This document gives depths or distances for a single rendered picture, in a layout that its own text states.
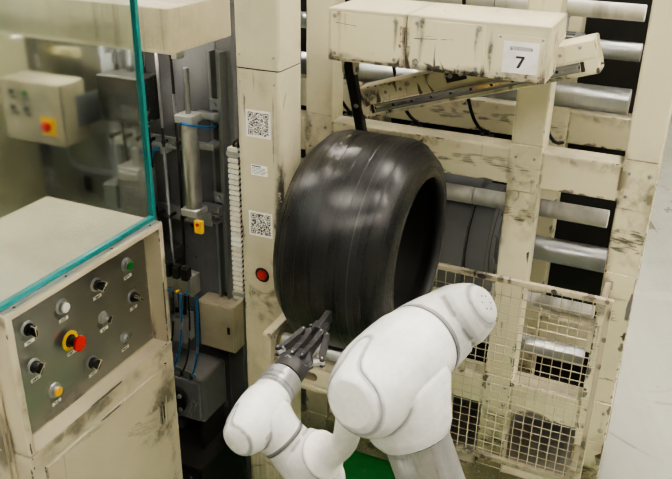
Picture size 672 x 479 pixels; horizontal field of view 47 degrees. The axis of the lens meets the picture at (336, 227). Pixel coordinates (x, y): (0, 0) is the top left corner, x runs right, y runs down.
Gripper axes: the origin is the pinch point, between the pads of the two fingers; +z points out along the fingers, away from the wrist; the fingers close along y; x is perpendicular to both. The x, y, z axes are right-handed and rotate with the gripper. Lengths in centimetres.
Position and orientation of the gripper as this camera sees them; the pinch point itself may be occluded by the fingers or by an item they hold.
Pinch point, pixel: (323, 323)
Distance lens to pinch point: 191.4
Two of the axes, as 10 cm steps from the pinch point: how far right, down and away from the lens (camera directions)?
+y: -9.1, -1.8, 3.7
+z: 4.1, -5.0, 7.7
